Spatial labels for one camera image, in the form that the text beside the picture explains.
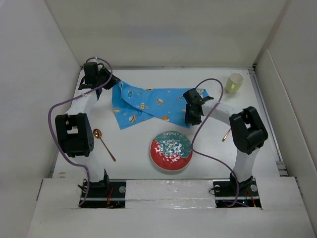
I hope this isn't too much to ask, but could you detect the blue space print cloth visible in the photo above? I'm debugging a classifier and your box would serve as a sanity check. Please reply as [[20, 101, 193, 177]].
[[111, 81, 211, 130]]

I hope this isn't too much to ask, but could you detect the red and teal plate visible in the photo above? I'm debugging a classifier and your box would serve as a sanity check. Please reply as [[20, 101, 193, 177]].
[[150, 130, 193, 174]]

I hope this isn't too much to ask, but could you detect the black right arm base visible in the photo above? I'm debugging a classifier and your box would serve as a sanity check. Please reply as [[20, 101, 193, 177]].
[[209, 175, 262, 208]]

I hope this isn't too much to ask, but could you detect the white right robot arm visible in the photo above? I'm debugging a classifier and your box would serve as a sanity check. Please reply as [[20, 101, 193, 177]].
[[183, 88, 268, 195]]

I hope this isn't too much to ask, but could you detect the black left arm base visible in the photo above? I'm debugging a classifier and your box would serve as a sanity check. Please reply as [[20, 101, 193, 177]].
[[78, 171, 126, 209]]

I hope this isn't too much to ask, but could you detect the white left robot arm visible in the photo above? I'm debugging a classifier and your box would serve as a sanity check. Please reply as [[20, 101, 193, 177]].
[[55, 59, 120, 197]]

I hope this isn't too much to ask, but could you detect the copper fork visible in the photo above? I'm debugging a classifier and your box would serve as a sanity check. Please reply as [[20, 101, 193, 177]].
[[222, 129, 231, 142]]

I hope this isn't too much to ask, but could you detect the pale yellow mug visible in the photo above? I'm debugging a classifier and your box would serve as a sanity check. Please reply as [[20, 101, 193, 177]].
[[225, 72, 244, 94]]

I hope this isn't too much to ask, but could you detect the copper spoon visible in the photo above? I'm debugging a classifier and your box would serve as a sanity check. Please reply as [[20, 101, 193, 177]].
[[93, 128, 116, 162]]

